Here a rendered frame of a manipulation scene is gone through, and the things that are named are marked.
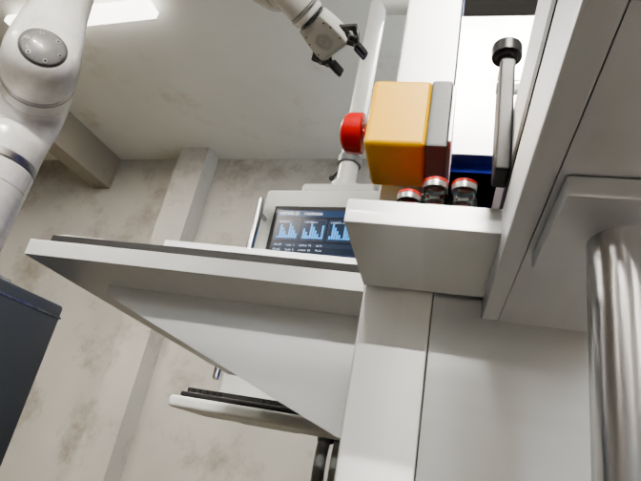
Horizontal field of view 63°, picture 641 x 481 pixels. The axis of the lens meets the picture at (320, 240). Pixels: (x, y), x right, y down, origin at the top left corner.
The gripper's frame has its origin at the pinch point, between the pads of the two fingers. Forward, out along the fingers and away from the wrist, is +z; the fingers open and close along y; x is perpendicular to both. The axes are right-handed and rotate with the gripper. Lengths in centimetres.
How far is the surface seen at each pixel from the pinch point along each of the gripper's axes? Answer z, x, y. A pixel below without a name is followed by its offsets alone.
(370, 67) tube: 22, 54, -33
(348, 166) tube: 32.4, 9.3, -36.0
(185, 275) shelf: -19, -93, 32
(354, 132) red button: -19, -81, 52
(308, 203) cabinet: 27, -11, -42
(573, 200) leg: -18, -98, 73
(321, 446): 62, -78, -38
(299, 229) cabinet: 29, -20, -43
